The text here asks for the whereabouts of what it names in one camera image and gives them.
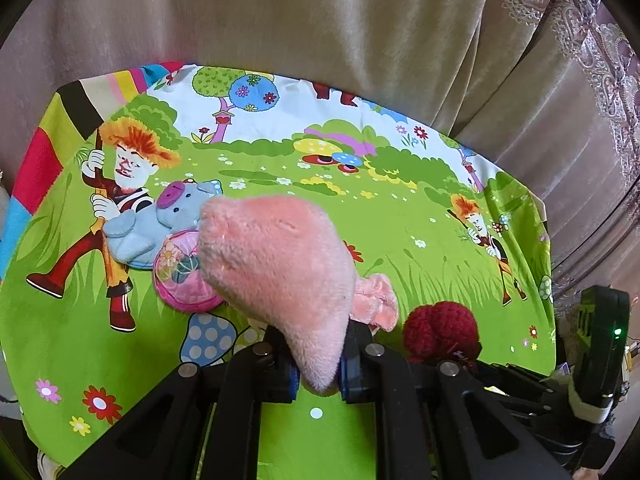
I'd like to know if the pink elephant fleece blanket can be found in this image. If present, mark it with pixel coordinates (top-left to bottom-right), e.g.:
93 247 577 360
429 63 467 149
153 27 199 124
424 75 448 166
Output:
198 195 399 392

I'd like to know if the dark red knitted item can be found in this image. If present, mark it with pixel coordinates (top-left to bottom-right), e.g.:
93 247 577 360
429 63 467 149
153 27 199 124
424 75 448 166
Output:
402 301 482 363

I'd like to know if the pink round cloth ball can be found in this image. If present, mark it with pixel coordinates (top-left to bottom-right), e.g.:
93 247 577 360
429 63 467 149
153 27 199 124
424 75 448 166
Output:
152 230 224 313

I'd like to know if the green cartoon print sheet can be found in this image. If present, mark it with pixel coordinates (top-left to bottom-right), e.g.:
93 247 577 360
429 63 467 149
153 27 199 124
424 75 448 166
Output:
1 64 555 466

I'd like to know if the blue plush pig toy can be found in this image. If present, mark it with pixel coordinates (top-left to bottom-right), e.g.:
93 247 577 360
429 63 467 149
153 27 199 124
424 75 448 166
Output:
102 180 224 270

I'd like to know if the pink satin curtain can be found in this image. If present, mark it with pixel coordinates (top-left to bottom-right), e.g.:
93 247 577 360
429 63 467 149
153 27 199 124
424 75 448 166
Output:
1 0 639 307

